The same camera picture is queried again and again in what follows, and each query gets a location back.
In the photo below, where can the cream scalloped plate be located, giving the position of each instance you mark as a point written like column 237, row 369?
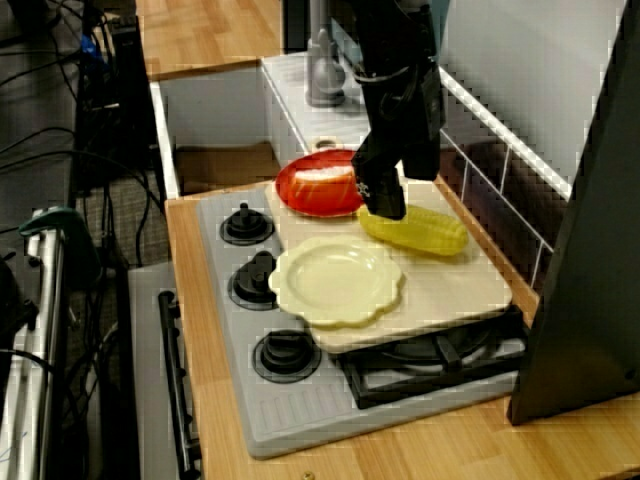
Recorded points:
column 330, row 280

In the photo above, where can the green clamp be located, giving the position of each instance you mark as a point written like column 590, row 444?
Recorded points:
column 55, row 217

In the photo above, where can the black stand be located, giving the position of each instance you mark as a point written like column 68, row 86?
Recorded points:
column 135, row 100

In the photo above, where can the grey oven door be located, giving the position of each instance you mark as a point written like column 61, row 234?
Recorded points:
column 145, row 350

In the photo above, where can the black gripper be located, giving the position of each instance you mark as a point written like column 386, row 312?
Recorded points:
column 400, row 115

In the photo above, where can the yellow toy corn cob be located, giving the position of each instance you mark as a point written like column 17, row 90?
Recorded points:
column 425, row 235

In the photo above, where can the red round plate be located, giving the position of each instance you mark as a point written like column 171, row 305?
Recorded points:
column 320, row 208

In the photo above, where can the black burner grate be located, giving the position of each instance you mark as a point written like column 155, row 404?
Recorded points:
column 435, row 372

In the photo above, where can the grey toy stove top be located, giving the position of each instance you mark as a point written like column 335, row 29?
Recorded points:
column 300, row 415

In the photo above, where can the aluminium frame rail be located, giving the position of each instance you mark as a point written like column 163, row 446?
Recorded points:
column 30, row 375

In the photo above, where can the white sink basin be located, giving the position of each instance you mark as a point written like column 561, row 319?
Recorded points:
column 215, row 110

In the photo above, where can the dark slanted panel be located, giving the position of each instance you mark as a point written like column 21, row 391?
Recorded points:
column 590, row 250

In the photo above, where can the wooden cutting board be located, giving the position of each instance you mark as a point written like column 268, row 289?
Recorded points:
column 450, row 285

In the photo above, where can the grey toy faucet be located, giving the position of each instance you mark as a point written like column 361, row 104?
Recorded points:
column 325, row 75

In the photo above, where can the teal box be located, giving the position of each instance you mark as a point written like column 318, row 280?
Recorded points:
column 345, row 45

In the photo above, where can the blue plastic object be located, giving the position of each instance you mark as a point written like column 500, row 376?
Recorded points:
column 92, row 50

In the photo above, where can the black stove knob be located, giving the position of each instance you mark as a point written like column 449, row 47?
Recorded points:
column 287, row 357
column 247, row 227
column 252, row 285

